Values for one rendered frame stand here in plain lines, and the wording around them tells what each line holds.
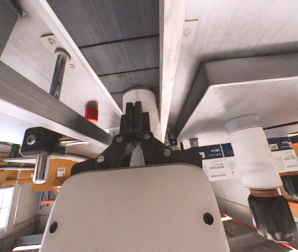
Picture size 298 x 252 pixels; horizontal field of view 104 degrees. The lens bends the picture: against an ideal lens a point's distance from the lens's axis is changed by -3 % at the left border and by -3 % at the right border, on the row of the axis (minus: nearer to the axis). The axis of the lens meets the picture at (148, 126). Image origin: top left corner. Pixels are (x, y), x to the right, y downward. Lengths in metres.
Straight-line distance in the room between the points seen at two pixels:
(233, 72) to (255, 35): 0.05
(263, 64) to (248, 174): 0.26
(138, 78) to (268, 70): 0.21
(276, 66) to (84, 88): 0.34
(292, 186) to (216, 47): 0.70
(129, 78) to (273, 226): 0.42
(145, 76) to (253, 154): 0.33
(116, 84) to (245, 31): 0.19
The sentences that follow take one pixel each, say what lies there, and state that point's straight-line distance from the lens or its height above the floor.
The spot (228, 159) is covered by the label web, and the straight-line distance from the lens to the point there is 0.62.
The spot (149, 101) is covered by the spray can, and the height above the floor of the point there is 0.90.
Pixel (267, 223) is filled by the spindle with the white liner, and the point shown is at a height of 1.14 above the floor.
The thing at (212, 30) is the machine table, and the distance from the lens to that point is 0.21.
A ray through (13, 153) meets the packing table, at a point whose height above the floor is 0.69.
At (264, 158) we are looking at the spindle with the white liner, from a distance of 0.41.
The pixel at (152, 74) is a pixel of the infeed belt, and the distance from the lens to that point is 0.17.
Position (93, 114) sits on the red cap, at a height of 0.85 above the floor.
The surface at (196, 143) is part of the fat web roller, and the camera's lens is 0.59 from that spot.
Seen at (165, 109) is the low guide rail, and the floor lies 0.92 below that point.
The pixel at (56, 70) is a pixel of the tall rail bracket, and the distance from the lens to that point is 0.20.
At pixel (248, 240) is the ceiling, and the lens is 6.16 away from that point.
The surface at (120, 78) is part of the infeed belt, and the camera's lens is 0.17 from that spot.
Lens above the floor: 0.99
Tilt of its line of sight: 19 degrees down
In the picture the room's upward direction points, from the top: 175 degrees clockwise
